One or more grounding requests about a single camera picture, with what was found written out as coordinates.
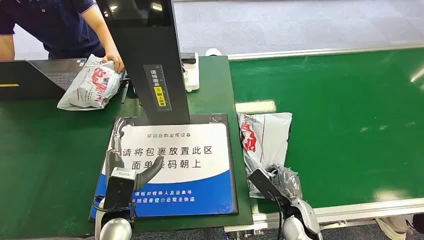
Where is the white sneaker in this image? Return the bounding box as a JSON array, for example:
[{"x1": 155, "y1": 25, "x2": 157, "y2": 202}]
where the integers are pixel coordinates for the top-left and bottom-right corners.
[{"x1": 375, "y1": 215, "x2": 416, "y2": 240}]

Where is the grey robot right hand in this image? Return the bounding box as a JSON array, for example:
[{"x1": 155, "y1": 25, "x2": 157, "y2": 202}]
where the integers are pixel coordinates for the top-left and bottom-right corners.
[{"x1": 266, "y1": 163, "x2": 303, "y2": 200}]

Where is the black laptop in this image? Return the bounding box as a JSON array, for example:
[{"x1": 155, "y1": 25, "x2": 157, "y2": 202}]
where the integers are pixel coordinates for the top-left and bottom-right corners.
[{"x1": 0, "y1": 57, "x2": 88, "y2": 101}]

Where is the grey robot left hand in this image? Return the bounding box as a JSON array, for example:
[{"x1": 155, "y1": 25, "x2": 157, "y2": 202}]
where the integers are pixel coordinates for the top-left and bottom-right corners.
[{"x1": 105, "y1": 118, "x2": 165, "y2": 192}]

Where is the grey mailer bag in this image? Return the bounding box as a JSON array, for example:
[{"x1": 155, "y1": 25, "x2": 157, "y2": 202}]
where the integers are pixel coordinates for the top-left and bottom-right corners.
[
  {"x1": 56, "y1": 54, "x2": 123, "y2": 112},
  {"x1": 238, "y1": 112, "x2": 293, "y2": 200}
]

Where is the small black box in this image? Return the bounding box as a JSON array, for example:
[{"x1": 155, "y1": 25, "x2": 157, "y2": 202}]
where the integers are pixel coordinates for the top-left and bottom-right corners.
[{"x1": 180, "y1": 52, "x2": 197, "y2": 65}]

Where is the white device box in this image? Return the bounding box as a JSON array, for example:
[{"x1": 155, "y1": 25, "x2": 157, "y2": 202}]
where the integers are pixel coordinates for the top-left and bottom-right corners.
[{"x1": 180, "y1": 52, "x2": 201, "y2": 93}]

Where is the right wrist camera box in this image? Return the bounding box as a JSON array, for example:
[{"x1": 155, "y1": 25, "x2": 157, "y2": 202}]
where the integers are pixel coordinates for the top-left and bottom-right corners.
[{"x1": 248, "y1": 168, "x2": 283, "y2": 204}]

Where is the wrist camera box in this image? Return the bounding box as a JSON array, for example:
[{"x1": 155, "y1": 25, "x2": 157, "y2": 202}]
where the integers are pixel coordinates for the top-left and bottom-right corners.
[
  {"x1": 103, "y1": 167, "x2": 137, "y2": 212},
  {"x1": 248, "y1": 168, "x2": 283, "y2": 204}
]

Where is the person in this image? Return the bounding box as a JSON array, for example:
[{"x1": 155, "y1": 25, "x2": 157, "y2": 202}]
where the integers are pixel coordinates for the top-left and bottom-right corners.
[{"x1": 0, "y1": 0, "x2": 125, "y2": 74}]

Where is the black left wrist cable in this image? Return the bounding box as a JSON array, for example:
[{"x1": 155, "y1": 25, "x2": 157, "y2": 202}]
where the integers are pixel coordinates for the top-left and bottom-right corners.
[{"x1": 91, "y1": 195, "x2": 112, "y2": 214}]

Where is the weighing platform, blue-white sign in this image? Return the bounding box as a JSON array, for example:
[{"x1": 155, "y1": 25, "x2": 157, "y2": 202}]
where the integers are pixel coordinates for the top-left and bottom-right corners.
[{"x1": 88, "y1": 113, "x2": 239, "y2": 222}]

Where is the black weighing device column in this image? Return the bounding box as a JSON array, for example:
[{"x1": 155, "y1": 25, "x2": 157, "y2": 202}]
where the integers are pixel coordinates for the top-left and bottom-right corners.
[{"x1": 96, "y1": 0, "x2": 191, "y2": 126}]

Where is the person's left hand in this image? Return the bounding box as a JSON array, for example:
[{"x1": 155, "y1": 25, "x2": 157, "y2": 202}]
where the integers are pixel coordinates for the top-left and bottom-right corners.
[{"x1": 101, "y1": 51, "x2": 125, "y2": 74}]

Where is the green conveyor belt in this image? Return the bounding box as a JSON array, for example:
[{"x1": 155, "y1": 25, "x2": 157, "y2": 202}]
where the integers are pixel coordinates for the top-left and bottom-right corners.
[{"x1": 224, "y1": 41, "x2": 424, "y2": 233}]

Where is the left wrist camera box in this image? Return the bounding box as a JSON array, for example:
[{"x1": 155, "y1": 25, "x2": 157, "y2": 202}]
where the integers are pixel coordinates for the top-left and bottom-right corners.
[{"x1": 103, "y1": 167, "x2": 137, "y2": 212}]

